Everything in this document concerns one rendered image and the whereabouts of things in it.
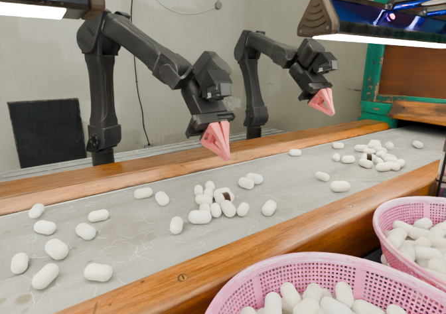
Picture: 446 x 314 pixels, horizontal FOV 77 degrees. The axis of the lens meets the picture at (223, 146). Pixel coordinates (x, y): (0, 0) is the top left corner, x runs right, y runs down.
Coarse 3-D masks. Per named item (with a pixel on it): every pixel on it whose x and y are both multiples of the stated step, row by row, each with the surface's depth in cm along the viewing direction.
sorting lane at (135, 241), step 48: (384, 144) 93; (432, 144) 93; (192, 192) 58; (240, 192) 58; (288, 192) 58; (336, 192) 58; (0, 240) 42; (48, 240) 42; (96, 240) 42; (144, 240) 42; (192, 240) 42; (0, 288) 33; (48, 288) 33; (96, 288) 33
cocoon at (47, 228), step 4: (40, 220) 43; (44, 220) 44; (36, 224) 43; (40, 224) 43; (44, 224) 42; (48, 224) 43; (52, 224) 43; (36, 228) 43; (40, 228) 42; (44, 228) 42; (48, 228) 42; (52, 228) 43; (40, 232) 43; (44, 232) 42; (48, 232) 42; (52, 232) 43
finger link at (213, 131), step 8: (208, 128) 58; (216, 128) 57; (200, 136) 61; (208, 136) 60; (216, 136) 57; (208, 144) 61; (224, 144) 57; (216, 152) 59; (224, 152) 57; (224, 160) 58
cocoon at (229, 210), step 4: (224, 200) 49; (228, 200) 50; (220, 204) 49; (224, 204) 48; (228, 204) 48; (232, 204) 48; (224, 208) 48; (228, 208) 47; (232, 208) 47; (224, 212) 48; (228, 212) 47; (232, 212) 47; (228, 216) 48
